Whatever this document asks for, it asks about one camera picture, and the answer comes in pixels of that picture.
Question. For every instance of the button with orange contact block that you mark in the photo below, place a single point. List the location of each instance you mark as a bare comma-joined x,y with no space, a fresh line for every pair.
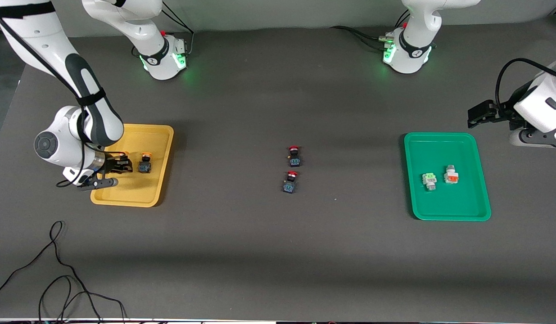
451,175

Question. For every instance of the red push button switch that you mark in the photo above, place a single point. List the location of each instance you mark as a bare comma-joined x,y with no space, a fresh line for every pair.
290,185
295,158

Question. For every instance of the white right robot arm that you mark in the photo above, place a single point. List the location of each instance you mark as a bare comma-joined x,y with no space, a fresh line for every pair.
57,49

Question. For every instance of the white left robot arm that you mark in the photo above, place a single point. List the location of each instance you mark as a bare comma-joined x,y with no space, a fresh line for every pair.
408,64

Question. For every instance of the yellow plastic tray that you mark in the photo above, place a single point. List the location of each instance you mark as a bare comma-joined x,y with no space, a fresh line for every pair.
138,191

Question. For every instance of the yellow push button switch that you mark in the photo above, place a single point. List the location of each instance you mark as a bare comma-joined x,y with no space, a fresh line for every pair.
120,155
146,166

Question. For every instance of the green plastic tray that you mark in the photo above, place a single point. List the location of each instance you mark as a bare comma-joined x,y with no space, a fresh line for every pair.
458,202

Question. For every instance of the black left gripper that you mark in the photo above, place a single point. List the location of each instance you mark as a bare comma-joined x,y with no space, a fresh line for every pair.
504,112

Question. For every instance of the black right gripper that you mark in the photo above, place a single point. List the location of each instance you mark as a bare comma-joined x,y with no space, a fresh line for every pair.
110,164

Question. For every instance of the button with green contact block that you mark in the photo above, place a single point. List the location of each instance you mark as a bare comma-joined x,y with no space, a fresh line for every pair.
429,181

